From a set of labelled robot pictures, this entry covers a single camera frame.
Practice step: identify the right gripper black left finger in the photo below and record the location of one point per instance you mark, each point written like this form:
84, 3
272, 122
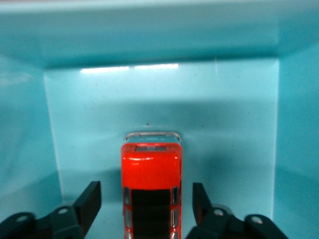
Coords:
87, 199

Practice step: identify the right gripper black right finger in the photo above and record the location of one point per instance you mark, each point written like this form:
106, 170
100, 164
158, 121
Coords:
202, 204

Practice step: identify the orange toy bus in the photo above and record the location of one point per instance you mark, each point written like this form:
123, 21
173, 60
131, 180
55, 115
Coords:
150, 169

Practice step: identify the blue plastic box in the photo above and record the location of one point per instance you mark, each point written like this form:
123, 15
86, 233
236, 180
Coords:
174, 99

